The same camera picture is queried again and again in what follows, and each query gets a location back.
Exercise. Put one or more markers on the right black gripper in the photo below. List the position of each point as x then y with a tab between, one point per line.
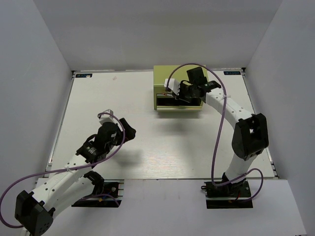
180	96

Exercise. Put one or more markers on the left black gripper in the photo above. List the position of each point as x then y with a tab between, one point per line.
129	132

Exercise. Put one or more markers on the green metal drawer toolbox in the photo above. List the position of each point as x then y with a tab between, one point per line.
163	103

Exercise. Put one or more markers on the red refill pen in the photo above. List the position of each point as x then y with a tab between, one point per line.
165	94

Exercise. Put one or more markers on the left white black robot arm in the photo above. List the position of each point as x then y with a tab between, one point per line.
36	210

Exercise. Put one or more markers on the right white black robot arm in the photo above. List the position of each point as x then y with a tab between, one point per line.
250	135

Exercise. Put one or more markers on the right corner label sticker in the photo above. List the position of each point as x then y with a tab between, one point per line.
232	73

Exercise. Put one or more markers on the corner label sticker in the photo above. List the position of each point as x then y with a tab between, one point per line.
83	75
232	73

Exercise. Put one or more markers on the left corner label sticker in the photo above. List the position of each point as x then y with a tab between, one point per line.
83	75

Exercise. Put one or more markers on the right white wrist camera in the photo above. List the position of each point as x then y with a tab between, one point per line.
172	86

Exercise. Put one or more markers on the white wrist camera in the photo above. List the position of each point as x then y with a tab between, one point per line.
172	86
106	116

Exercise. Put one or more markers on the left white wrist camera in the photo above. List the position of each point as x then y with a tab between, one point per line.
106	116

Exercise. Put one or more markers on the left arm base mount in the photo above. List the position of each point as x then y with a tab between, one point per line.
109	196

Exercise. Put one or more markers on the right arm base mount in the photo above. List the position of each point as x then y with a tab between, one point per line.
231	196

